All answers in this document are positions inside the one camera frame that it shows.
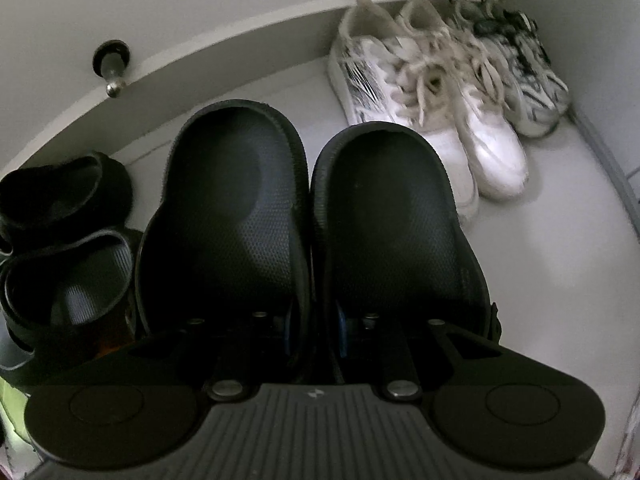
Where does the black suede clog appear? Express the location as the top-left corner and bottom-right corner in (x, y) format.
(134, 100), (311, 361)
(310, 122), (502, 361)

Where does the black wall door stopper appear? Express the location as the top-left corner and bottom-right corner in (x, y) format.
(92, 39), (132, 98)

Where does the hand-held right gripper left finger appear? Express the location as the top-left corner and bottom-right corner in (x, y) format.
(100, 310), (297, 402)

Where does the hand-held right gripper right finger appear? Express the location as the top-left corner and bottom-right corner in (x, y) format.
(336, 311), (531, 402)

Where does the black chunky strap shoe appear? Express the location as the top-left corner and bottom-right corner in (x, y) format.
(0, 152), (133, 241)
(0, 230), (138, 386)

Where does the white patterned sneaker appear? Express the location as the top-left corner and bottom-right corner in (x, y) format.
(395, 0), (530, 198)
(327, 0), (481, 226)

